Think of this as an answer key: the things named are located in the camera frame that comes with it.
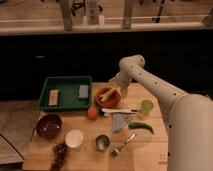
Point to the green plastic tray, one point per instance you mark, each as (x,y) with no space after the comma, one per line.
(68,88)

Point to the red bowl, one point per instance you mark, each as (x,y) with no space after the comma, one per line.
(112,102)

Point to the white cup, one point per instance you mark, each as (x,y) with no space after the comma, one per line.
(74,139)

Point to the green chili pepper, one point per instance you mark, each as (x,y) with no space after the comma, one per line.
(140,125)

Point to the grey sponge in tray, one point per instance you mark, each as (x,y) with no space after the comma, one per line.
(83,91)

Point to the blue grey cloth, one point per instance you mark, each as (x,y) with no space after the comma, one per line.
(119,121)

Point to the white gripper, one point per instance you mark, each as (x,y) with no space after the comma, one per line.
(121,80)

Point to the dark maroon bowl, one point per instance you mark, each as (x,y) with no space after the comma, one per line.
(49,126)

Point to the white knife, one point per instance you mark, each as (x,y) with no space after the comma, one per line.
(108,111)

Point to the yellow banana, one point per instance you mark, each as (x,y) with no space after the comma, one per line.
(104,97)

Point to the light green cup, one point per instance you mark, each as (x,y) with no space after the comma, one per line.
(146,107)

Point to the small metal cup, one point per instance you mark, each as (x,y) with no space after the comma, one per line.
(102,143)

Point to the brown dried food bunch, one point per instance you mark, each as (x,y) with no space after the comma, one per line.
(60,154)

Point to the wooden block in tray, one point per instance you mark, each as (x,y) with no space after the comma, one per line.
(53,97)

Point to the red tomato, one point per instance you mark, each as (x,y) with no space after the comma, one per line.
(92,113)

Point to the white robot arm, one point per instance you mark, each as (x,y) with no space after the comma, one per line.
(190,116)

